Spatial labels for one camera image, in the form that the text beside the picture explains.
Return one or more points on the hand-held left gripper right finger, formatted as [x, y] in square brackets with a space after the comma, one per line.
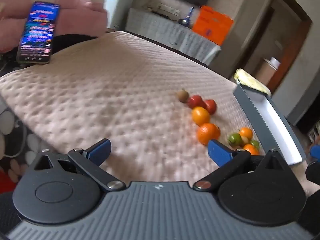
[220, 152]

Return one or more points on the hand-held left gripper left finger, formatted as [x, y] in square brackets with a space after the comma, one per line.
[98, 151]

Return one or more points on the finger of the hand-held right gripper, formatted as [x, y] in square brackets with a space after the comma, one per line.
[313, 172]
[315, 152]

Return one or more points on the green fruit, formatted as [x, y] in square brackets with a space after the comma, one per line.
[234, 138]
[255, 143]

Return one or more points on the orange mandarin with stem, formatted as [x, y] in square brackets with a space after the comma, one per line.
[208, 133]

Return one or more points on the small brown fruit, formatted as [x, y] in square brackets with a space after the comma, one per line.
[245, 140]

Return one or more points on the large red fruit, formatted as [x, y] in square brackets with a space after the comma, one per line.
[210, 106]

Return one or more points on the dark rimmed white box tray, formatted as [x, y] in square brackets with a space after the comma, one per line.
[272, 120]

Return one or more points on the small red fruit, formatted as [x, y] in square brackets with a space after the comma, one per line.
[196, 101]

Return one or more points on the large brown fruit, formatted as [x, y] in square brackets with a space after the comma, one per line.
[182, 95]

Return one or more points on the napa cabbage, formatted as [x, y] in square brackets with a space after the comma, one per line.
[250, 81]

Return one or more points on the black floral cloth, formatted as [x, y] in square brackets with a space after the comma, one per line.
[15, 135]

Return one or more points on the wooden kitchen cabinet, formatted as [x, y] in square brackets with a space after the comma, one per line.
[265, 73]

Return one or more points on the white container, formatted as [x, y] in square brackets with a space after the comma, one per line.
[274, 62]

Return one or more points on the orange gift box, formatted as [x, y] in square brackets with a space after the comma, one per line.
[212, 26]

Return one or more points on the black smartphone with lit screen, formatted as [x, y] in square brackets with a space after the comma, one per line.
[37, 32]

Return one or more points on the blue glass bottle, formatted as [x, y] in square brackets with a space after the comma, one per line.
[186, 21]

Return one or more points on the cloth covered cabinet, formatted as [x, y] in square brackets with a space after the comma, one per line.
[155, 25]

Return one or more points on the pink plush toy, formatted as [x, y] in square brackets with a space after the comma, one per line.
[75, 12]

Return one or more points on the white wall socket strip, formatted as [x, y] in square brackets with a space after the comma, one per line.
[167, 8]

